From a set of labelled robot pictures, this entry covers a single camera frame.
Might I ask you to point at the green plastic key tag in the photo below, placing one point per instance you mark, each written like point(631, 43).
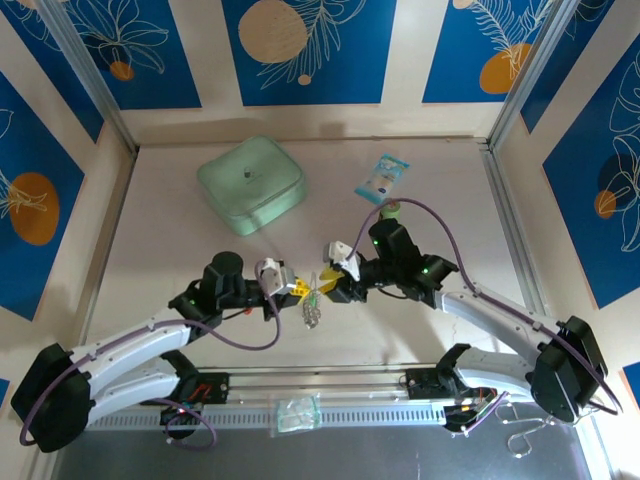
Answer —
point(313, 301)

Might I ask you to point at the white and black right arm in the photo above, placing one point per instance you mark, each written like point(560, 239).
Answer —
point(500, 322)

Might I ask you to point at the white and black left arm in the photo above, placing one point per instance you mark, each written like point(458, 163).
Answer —
point(125, 350)

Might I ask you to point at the green cylindrical canister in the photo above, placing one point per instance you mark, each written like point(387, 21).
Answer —
point(392, 211)

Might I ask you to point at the blue wet wipes packet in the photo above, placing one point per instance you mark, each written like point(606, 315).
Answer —
point(382, 175)

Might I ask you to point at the mint green zip pouch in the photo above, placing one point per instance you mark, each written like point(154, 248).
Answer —
point(250, 185)

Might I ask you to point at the clear plastic parts bag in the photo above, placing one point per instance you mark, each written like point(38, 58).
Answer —
point(295, 415)

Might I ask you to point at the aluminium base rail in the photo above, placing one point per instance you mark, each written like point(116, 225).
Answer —
point(320, 382)

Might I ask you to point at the aluminium table edge rail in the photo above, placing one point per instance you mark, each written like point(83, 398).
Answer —
point(111, 250)
point(515, 225)

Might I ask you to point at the aluminium frame post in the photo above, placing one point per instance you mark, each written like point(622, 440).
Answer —
point(532, 75)
point(90, 75)

